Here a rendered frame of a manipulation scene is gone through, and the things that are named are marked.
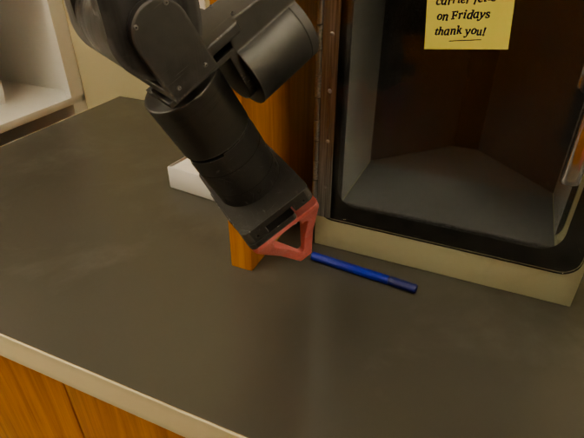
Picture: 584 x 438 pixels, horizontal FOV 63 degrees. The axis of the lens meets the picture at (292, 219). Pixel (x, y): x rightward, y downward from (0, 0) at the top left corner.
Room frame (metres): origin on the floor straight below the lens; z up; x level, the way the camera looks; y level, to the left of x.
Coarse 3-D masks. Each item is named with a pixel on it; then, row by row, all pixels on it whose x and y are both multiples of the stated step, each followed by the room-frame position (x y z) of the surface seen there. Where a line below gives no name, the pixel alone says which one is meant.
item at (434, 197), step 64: (384, 0) 0.51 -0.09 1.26; (576, 0) 0.44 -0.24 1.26; (384, 64) 0.50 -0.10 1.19; (448, 64) 0.48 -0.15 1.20; (512, 64) 0.45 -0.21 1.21; (576, 64) 0.43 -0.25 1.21; (384, 128) 0.50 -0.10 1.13; (448, 128) 0.47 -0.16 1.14; (512, 128) 0.45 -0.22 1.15; (576, 128) 0.43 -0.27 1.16; (384, 192) 0.50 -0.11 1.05; (448, 192) 0.47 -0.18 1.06; (512, 192) 0.44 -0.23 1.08; (576, 192) 0.42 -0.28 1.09; (512, 256) 0.43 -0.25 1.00; (576, 256) 0.41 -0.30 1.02
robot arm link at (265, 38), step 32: (160, 0) 0.28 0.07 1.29; (224, 0) 0.36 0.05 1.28; (256, 0) 0.34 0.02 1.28; (288, 0) 0.36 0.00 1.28; (128, 32) 0.27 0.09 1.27; (160, 32) 0.28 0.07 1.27; (192, 32) 0.29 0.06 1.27; (224, 32) 0.32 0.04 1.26; (256, 32) 0.34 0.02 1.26; (288, 32) 0.35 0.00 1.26; (160, 64) 0.28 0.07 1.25; (192, 64) 0.29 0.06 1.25; (256, 64) 0.33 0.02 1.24; (288, 64) 0.35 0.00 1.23; (256, 96) 0.35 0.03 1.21
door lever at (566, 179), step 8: (576, 136) 0.38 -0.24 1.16; (576, 144) 0.38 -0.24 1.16; (568, 152) 0.39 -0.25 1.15; (576, 152) 0.38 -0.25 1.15; (568, 160) 0.38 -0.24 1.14; (576, 160) 0.38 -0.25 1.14; (568, 168) 0.38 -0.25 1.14; (576, 168) 0.38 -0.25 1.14; (568, 176) 0.38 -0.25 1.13; (576, 176) 0.38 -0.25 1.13; (568, 184) 0.38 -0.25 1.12; (576, 184) 0.38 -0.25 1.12
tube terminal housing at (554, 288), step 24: (336, 240) 0.53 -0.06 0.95; (360, 240) 0.52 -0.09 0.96; (384, 240) 0.51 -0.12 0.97; (408, 240) 0.49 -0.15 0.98; (408, 264) 0.49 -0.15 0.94; (432, 264) 0.48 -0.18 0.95; (456, 264) 0.47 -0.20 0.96; (480, 264) 0.46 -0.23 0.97; (504, 264) 0.45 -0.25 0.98; (504, 288) 0.44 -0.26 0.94; (528, 288) 0.43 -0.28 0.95; (552, 288) 0.42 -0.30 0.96; (576, 288) 0.42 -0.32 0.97
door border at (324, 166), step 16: (320, 0) 0.53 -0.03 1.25; (336, 0) 0.53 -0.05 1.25; (320, 16) 0.53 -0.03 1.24; (336, 16) 0.53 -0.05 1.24; (336, 32) 0.52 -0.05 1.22; (336, 48) 0.52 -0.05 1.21; (320, 64) 0.53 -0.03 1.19; (336, 64) 0.52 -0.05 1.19; (336, 80) 0.52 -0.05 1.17; (320, 112) 0.53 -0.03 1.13; (320, 128) 0.53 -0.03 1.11; (320, 144) 0.53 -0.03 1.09; (320, 160) 0.53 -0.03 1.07; (320, 176) 0.53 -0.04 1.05; (320, 192) 0.53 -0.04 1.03; (320, 208) 0.53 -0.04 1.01
